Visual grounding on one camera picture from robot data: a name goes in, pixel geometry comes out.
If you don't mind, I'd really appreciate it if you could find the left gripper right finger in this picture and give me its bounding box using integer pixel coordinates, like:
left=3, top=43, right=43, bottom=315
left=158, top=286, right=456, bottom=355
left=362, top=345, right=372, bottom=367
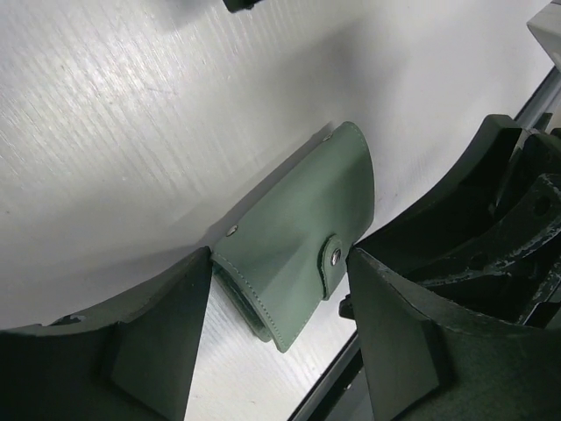
left=347, top=248, right=560, bottom=420

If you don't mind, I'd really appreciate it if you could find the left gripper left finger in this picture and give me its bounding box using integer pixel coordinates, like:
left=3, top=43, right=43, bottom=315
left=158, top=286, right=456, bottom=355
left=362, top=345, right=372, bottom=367
left=1, top=247, right=212, bottom=420

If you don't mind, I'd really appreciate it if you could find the green leather card holder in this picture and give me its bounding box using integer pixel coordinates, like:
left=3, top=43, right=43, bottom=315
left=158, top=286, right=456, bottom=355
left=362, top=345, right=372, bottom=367
left=211, top=122, right=375, bottom=353

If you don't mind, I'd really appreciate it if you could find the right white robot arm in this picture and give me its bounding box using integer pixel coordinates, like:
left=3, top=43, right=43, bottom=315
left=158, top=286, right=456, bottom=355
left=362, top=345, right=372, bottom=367
left=224, top=0, right=260, bottom=13

